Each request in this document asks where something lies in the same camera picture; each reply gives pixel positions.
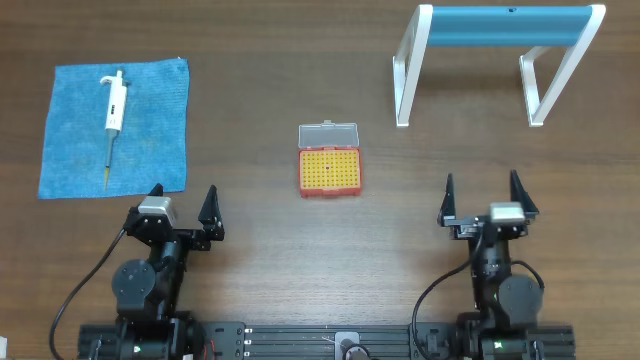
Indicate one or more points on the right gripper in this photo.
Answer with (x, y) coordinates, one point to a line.
(462, 227)

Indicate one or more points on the blue cloth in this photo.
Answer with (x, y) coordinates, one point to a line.
(150, 130)

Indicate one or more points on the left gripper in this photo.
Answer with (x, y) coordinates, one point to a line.
(195, 240)

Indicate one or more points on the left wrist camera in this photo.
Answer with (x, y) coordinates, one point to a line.
(157, 207)

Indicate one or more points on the white and blue stand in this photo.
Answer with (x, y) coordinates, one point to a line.
(500, 25)

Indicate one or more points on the red and yellow tip box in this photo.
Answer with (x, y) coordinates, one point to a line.
(330, 170)

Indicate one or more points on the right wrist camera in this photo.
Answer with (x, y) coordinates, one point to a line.
(507, 212)

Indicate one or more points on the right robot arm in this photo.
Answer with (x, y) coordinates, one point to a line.
(517, 300)

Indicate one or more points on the white pipette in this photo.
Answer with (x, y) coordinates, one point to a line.
(116, 105)

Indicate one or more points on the mounting rail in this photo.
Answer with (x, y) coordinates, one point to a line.
(300, 341)

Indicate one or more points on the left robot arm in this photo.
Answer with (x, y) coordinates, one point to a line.
(132, 290)

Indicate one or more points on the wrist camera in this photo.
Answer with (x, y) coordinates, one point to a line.
(157, 207)
(507, 212)

